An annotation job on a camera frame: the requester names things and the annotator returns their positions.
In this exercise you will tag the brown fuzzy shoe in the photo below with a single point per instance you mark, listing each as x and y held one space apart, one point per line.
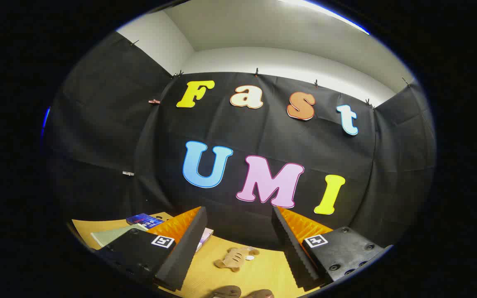
227 292
260 294

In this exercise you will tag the pink clothes peg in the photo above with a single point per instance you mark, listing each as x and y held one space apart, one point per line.
154 101

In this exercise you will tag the white clip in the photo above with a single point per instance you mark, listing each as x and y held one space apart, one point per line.
128 173

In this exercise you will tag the blue book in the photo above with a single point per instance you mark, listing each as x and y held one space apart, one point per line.
144 219

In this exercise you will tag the black backdrop cloth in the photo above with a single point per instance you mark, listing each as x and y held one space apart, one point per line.
263 140

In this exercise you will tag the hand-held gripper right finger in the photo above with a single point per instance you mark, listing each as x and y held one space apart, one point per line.
292 248

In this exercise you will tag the cream fabric storage box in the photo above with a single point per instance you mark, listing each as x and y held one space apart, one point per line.
112 235

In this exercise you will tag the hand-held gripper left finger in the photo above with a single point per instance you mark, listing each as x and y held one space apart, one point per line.
182 248

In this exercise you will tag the tan striped plush toy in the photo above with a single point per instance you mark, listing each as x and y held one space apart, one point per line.
234 258

